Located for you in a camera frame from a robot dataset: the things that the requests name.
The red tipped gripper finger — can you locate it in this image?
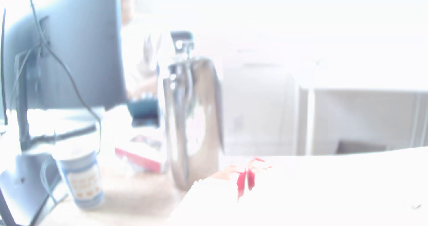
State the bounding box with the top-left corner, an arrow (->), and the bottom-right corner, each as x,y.
247,157 -> 272,191
213,165 -> 247,202

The stainless steel kettle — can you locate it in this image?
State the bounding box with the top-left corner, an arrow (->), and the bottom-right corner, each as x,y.
162,30 -> 225,192

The red white box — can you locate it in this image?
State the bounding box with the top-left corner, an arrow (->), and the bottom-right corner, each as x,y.
114,135 -> 167,174

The dark teal object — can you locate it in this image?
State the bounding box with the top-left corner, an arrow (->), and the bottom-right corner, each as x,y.
127,98 -> 160,128

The white desk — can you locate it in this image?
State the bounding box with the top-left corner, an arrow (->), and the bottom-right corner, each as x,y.
297,85 -> 428,156

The blue white paper cup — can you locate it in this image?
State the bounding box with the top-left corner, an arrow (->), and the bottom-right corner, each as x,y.
52,145 -> 105,209

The person in white shirt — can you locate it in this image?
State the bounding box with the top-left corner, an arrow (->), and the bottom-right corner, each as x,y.
120,0 -> 169,100

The dark computer monitor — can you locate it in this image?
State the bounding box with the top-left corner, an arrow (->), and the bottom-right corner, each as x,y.
2,0 -> 128,112

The thin grey cable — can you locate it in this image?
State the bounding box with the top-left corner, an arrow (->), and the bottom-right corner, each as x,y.
39,156 -> 61,200

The black monitor cable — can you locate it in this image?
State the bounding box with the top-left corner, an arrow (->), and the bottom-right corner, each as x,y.
21,0 -> 102,129

